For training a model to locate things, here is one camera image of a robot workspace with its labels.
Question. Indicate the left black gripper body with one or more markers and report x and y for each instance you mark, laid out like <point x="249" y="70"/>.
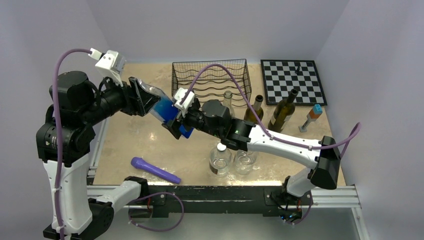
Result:
<point x="114" y="98"/>

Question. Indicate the black chess piece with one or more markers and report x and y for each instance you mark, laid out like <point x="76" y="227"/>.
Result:
<point x="298" y="70"/>

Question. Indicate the clear empty glass bottle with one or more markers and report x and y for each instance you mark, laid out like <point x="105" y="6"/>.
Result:
<point x="227" y="102"/>

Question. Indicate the aluminium frame rail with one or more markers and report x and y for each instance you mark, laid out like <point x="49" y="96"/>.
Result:
<point x="338" y="197"/>

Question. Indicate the purple flashlight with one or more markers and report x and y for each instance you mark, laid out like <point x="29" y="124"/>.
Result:
<point x="141" y="164"/>

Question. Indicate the black white chessboard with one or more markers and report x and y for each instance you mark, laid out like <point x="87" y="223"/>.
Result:
<point x="279" y="78"/>

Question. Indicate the black wire wine rack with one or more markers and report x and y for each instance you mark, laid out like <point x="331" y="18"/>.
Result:
<point x="213" y="82"/>

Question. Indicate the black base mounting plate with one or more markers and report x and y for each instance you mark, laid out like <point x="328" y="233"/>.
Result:
<point x="266" y="200"/>

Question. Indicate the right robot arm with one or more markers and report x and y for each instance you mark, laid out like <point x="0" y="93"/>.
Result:
<point x="320" y="157"/>

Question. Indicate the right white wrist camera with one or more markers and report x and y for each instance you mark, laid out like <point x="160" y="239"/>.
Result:
<point x="183" y="99"/>

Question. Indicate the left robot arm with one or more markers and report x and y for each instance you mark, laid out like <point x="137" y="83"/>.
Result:
<point x="63" y="145"/>

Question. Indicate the blue square glass bottle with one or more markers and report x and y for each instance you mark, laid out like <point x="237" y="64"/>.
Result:
<point x="164" y="110"/>

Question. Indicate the dark green wine bottle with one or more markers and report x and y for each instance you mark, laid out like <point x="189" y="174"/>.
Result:
<point x="283" y="112"/>

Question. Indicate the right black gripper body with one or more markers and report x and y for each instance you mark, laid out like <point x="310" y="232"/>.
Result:
<point x="194" y="118"/>

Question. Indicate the clear bottle white cap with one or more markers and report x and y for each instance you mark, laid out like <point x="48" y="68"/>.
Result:
<point x="244" y="161"/>
<point x="220" y="159"/>

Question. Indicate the olive green wine bottle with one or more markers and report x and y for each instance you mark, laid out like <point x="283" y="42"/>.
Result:
<point x="256" y="114"/>

